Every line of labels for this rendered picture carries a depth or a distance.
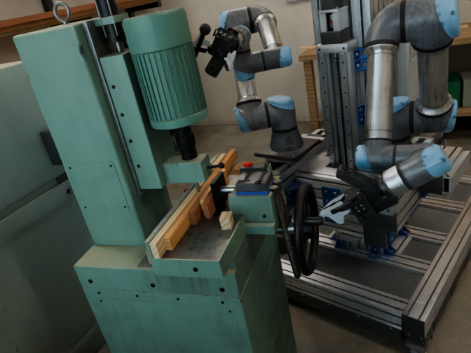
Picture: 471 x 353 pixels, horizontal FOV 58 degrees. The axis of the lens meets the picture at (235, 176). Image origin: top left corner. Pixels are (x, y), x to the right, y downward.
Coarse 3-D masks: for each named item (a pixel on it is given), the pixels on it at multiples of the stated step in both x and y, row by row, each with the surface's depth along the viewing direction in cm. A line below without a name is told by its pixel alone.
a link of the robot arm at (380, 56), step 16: (384, 16) 117; (368, 32) 121; (384, 32) 117; (368, 48) 120; (384, 48) 118; (368, 64) 121; (384, 64) 118; (368, 80) 121; (384, 80) 118; (368, 96) 120; (384, 96) 117; (368, 112) 119; (384, 112) 117; (368, 128) 119; (384, 128) 117; (368, 144) 118; (384, 144) 117; (368, 160) 117; (384, 160) 116
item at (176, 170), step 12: (180, 156) 136; (204, 156) 132; (168, 168) 132; (180, 168) 131; (192, 168) 130; (204, 168) 130; (168, 180) 135; (180, 180) 133; (192, 180) 132; (204, 180) 131
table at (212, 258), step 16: (224, 208) 134; (208, 224) 127; (240, 224) 126; (256, 224) 128; (272, 224) 126; (192, 240) 121; (208, 240) 119; (224, 240) 118; (240, 240) 125; (176, 256) 115; (192, 256) 114; (208, 256) 112; (224, 256) 113; (160, 272) 118; (176, 272) 116; (192, 272) 114; (208, 272) 112; (224, 272) 113
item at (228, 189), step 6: (222, 174) 137; (216, 180) 132; (222, 180) 136; (210, 186) 131; (216, 186) 131; (222, 186) 135; (228, 186) 134; (234, 186) 133; (216, 192) 131; (222, 192) 134; (228, 192) 134; (216, 198) 132; (222, 198) 136; (216, 204) 133; (222, 204) 136
